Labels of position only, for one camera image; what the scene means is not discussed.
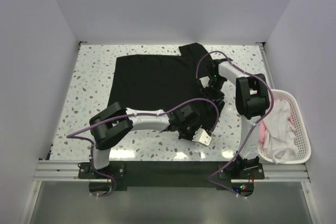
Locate pink t-shirt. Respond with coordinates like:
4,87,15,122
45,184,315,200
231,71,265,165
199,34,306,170
259,99,296,143

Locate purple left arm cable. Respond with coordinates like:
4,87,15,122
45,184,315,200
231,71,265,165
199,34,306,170
66,98,220,198

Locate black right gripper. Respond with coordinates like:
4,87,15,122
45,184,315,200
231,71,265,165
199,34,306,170
199,76,226,112

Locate white plastic laundry basket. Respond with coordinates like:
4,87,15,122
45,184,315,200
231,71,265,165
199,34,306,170
258,89,311,164

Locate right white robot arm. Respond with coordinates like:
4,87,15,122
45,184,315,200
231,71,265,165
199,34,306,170
196,59,274,178

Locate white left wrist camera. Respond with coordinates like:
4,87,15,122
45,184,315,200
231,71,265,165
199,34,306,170
192,128,212,146

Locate white t-shirt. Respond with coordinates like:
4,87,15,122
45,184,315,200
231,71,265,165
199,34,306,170
260,99,299,164

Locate aluminium front rail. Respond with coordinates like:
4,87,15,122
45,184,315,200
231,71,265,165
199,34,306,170
33,161,310,183

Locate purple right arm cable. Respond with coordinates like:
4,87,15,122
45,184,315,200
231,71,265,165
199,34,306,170
196,50,275,196

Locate black t-shirt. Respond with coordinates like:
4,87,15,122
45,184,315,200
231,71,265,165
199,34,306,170
108,43,223,130

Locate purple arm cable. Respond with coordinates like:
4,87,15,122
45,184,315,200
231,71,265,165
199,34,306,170
196,50,275,196
66,98,220,198

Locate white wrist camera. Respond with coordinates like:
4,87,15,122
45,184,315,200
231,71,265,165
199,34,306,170
192,128,212,146
199,76,210,87

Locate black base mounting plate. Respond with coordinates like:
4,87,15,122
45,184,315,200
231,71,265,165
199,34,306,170
78,161,265,196

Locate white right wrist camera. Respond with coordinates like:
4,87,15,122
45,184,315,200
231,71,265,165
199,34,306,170
199,76,210,87

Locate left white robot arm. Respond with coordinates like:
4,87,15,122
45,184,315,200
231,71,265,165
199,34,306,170
89,102,211,178

